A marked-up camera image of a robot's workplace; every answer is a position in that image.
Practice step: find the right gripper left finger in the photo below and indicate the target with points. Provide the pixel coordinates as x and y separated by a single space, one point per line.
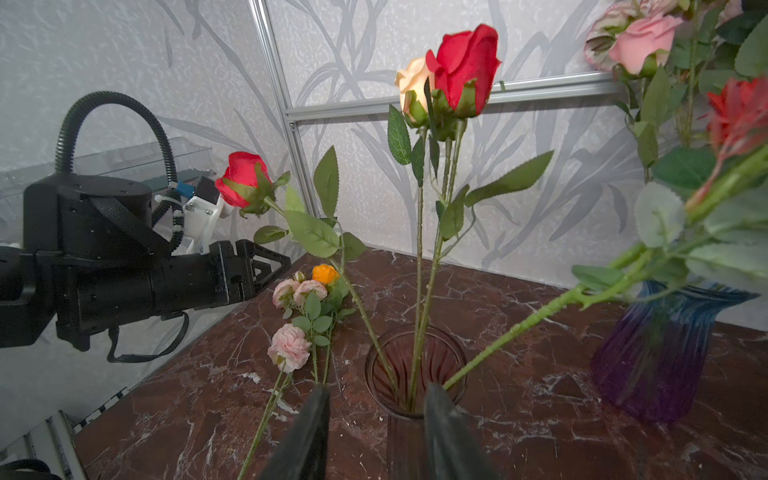
303 453

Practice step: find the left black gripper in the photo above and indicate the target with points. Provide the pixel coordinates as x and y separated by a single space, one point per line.
91 261

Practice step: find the cream peach rose stem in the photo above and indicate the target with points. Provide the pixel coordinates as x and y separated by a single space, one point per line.
411 83

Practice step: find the small pink flower stem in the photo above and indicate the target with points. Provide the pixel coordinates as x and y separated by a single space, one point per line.
307 327

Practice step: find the dark red glass vase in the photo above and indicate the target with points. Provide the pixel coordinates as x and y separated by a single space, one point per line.
401 392

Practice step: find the clear plastic wall shelf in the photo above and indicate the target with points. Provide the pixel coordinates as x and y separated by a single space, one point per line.
139 163

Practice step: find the purple glass vase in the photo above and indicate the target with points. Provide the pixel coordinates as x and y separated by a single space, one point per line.
651 364

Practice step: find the large red rose stem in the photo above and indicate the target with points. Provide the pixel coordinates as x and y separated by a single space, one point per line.
737 126

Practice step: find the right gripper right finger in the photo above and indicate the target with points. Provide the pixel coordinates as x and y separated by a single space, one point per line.
452 452

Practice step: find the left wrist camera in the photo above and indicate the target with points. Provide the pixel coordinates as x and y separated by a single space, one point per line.
201 207

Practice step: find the orange flower stem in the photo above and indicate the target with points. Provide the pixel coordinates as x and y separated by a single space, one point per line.
338 305

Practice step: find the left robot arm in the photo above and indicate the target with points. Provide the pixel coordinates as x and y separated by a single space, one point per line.
18 300

